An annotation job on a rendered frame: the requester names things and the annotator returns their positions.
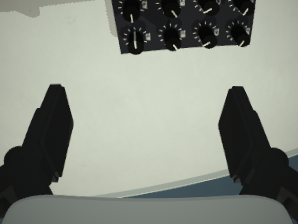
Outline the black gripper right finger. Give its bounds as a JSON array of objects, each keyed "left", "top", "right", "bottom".
[{"left": 218, "top": 86, "right": 298, "bottom": 224}]

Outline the black knob box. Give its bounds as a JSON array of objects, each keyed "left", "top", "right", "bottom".
[{"left": 111, "top": 0, "right": 256, "bottom": 55}]

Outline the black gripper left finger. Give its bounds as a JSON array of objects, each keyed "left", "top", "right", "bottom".
[{"left": 0, "top": 84, "right": 74, "bottom": 219}]

